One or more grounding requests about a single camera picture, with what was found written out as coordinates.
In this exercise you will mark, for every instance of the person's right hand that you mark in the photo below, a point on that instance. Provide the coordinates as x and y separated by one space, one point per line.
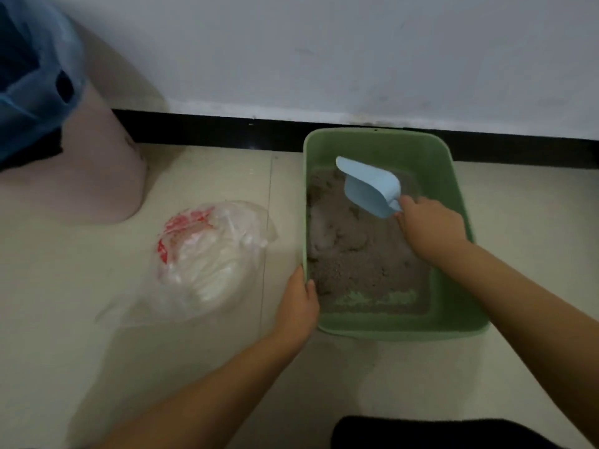
433 231

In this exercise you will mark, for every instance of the person's left hand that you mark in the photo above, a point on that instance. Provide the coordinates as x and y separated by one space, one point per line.
296 313

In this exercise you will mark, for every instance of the person's left thumb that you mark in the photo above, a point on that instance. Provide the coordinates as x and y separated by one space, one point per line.
312 294

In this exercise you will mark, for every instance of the person's right fingers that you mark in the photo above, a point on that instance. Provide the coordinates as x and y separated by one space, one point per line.
409 208

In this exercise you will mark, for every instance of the light blue plastic scoop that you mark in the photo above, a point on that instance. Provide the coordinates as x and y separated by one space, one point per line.
369 186

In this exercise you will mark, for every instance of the green plastic litter tray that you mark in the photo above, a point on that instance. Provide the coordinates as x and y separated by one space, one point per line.
449 257

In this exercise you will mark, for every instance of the person's right forearm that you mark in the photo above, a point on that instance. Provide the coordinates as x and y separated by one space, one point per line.
529 317

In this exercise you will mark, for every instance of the person's left forearm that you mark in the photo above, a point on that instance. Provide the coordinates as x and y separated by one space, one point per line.
201 397

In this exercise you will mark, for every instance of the grey cat litter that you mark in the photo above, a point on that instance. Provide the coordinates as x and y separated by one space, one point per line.
360 247

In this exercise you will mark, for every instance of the clear plastic bag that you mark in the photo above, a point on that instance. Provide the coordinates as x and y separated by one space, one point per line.
206 261

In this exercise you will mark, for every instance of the person's black trousers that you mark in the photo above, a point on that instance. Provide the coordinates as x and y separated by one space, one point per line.
440 434

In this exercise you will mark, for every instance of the pink plastic trash bin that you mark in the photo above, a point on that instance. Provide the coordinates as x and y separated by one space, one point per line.
89 168

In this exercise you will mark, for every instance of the blue trash bag liner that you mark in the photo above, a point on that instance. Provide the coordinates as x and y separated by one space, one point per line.
32 74

